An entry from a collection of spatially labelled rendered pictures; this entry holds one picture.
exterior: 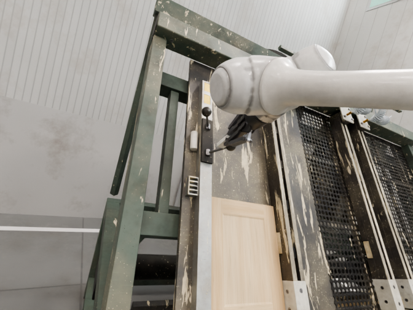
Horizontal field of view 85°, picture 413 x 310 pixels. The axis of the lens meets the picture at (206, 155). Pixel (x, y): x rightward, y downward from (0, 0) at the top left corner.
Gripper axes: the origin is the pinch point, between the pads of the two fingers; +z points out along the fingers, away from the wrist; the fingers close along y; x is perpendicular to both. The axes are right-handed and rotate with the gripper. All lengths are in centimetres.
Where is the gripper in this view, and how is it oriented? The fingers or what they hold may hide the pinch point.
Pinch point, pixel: (225, 141)
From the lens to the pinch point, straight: 80.8
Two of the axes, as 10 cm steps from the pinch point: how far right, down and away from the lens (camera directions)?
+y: -0.1, 9.0, -4.4
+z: -4.5, 3.9, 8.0
